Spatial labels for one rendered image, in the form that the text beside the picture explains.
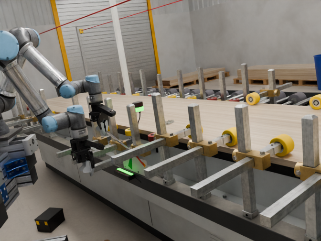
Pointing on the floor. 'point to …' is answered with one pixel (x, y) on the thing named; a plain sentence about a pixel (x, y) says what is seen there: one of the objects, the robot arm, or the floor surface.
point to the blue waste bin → (318, 70)
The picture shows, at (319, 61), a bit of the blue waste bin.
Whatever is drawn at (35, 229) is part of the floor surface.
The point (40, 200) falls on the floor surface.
